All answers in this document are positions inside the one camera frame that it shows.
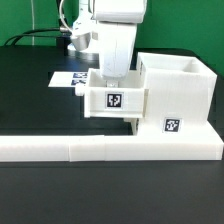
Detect white marker base plate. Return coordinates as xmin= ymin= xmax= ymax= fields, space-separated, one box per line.
xmin=49 ymin=71 xmax=87 ymax=87

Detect white L-shaped fence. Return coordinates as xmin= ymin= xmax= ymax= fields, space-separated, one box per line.
xmin=0 ymin=119 xmax=224 ymax=162

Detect white drawer cabinet box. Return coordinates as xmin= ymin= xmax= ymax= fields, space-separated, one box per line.
xmin=137 ymin=52 xmax=217 ymax=136

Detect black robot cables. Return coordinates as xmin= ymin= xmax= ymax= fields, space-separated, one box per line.
xmin=2 ymin=0 xmax=75 ymax=47

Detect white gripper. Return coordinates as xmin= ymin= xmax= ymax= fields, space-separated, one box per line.
xmin=98 ymin=22 xmax=137 ymax=80

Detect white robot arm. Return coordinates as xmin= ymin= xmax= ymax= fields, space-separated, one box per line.
xmin=59 ymin=0 xmax=147 ymax=81

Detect white drawer tray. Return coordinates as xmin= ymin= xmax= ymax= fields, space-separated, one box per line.
xmin=75 ymin=68 xmax=147 ymax=119
xmin=124 ymin=118 xmax=139 ymax=135

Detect white front drawer tray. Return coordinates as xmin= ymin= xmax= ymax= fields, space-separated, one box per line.
xmin=124 ymin=118 xmax=139 ymax=135

